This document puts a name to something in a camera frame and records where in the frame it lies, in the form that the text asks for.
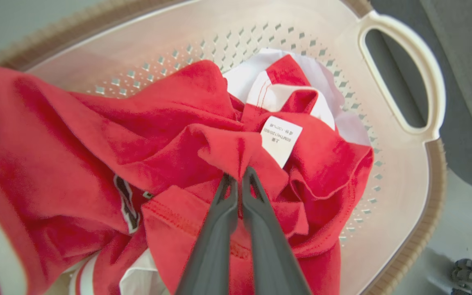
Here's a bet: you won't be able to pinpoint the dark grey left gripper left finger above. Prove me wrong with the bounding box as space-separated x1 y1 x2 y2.
175 173 239 295

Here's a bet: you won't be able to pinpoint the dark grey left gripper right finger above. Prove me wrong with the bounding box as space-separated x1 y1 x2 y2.
241 166 313 295

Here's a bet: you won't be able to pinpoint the red and white garment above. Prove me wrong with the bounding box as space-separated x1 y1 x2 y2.
0 54 374 295

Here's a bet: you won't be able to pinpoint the white perforated laundry basket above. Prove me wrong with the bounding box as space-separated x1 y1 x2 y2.
0 0 447 295

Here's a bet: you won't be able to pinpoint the white cloth garment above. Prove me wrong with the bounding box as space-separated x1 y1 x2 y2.
222 48 371 146

